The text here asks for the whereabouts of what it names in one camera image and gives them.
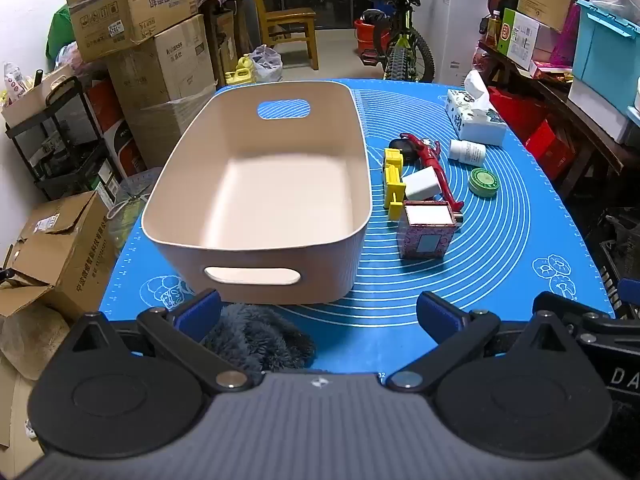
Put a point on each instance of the white pill bottle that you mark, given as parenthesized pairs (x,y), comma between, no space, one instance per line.
(466,151)

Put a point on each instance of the dark wooden side table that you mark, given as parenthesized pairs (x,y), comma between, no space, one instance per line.
(590,115)

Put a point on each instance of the open cardboard box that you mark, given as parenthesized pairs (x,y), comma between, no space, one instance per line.
(130,10)

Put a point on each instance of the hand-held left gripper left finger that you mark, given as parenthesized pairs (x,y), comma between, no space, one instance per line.
(200,312)

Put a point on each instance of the red gift boxes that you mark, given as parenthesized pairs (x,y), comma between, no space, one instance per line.
(540,135)

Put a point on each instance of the blue silicone mat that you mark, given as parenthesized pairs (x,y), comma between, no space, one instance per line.
(500,260)

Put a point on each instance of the dark fluffy cloth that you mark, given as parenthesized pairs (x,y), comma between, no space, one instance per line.
(260,335)

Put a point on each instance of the green and white carton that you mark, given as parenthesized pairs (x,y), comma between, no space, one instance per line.
(517,37)

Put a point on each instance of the large brown cardboard box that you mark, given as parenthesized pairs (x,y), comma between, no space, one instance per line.
(165,60)

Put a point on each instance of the black rack cart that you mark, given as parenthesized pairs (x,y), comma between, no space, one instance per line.
(65,160)

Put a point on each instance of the translucent mesh basket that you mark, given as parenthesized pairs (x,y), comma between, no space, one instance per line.
(130,205)

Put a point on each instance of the beige plastic storage bin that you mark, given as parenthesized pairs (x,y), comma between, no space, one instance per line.
(260,200)

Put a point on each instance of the green round tin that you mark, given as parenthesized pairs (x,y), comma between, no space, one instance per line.
(484,182)

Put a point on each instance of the small patterned box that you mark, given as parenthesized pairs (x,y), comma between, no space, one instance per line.
(425,240)

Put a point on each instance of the black plastic crate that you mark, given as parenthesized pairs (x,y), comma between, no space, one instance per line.
(617,245)

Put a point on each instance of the light blue storage crate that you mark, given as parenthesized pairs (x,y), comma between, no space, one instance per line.
(605,55)

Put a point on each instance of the white charger block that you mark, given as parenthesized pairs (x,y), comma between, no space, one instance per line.
(420,185)

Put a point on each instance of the cooking oil bottle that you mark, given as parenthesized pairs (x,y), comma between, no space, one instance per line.
(492,30)

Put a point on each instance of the torn cardboard box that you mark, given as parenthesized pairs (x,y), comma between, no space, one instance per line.
(65,250)

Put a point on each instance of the yellow plastic toy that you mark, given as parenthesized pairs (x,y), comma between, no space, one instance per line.
(392,180)

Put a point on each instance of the black round case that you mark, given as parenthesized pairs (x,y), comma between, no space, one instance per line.
(407,152)

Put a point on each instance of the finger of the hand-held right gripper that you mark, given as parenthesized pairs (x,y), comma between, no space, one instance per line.
(575,310)

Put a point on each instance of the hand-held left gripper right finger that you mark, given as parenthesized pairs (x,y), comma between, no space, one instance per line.
(440,312)

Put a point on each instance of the clear plastic bag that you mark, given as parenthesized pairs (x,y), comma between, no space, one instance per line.
(267,62)

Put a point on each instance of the wooden chair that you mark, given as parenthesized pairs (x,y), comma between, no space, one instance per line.
(290,20)

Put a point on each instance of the red bucket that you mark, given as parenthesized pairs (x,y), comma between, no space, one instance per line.
(365,35)

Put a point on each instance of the black and green bicycle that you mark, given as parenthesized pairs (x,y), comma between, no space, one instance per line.
(402,50)

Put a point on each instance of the yellow plastic jug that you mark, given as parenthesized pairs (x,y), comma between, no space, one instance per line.
(239,74)

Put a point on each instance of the plastic-wrapped cardboard box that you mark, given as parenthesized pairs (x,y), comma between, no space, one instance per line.
(165,130)

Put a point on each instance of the patterned tissue box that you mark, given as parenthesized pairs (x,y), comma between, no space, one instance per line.
(475,120)

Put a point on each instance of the small beige carton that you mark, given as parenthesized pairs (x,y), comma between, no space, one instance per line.
(35,97)

